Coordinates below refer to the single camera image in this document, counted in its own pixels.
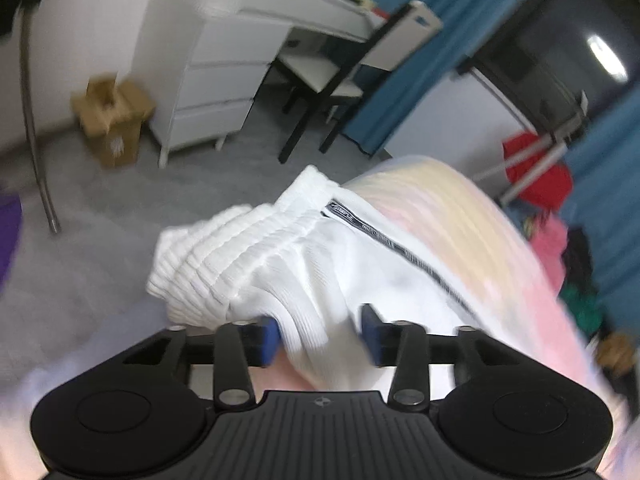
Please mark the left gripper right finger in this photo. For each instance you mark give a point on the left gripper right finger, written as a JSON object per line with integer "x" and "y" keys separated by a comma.
{"x": 494, "y": 406}

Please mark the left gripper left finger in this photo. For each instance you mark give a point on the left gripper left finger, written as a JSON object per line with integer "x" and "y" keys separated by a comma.
{"x": 149, "y": 406}

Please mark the white hooded sweatshirt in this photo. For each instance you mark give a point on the white hooded sweatshirt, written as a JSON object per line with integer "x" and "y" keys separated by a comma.
{"x": 310, "y": 260}

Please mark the black clothes pile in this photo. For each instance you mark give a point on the black clothes pile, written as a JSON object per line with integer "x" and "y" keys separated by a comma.
{"x": 578, "y": 262}

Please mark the brown paper bag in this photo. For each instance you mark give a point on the brown paper bag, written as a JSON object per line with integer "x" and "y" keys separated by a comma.
{"x": 616, "y": 353}

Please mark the green garment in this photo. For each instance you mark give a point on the green garment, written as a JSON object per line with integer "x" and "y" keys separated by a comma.
{"x": 583, "y": 304}

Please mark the pink garment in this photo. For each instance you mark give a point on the pink garment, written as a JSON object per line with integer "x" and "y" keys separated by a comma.
{"x": 548, "y": 238}

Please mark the pastel pink blue bed quilt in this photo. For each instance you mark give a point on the pastel pink blue bed quilt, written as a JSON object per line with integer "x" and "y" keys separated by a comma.
{"x": 465, "y": 231}

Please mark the metal curved pole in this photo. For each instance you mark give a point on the metal curved pole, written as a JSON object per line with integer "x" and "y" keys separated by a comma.
{"x": 29, "y": 120}

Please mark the red garment on stand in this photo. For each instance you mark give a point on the red garment on stand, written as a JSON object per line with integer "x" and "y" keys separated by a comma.
{"x": 549, "y": 191}

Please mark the blue curtain right panel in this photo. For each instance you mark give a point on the blue curtain right panel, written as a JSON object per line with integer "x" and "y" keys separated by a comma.
{"x": 605, "y": 203}

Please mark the blue curtain panel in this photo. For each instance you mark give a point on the blue curtain panel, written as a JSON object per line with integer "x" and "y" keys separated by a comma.
{"x": 465, "y": 24}
{"x": 605, "y": 203}

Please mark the white garment steamer stand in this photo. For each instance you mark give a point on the white garment steamer stand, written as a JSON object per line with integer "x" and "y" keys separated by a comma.
{"x": 552, "y": 146}

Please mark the brown cardboard box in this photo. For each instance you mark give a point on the brown cardboard box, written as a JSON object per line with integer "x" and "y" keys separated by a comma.
{"x": 111, "y": 114}

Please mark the white black chair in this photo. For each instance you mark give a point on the white black chair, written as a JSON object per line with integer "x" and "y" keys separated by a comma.
{"x": 320, "y": 82}

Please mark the white desk with drawers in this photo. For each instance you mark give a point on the white desk with drawers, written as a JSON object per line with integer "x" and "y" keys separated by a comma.
{"x": 203, "y": 61}

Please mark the dark window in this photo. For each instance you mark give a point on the dark window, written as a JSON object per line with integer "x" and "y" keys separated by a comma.
{"x": 550, "y": 53}

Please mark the blue curtain left panel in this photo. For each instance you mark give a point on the blue curtain left panel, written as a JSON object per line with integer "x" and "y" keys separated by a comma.
{"x": 465, "y": 24}

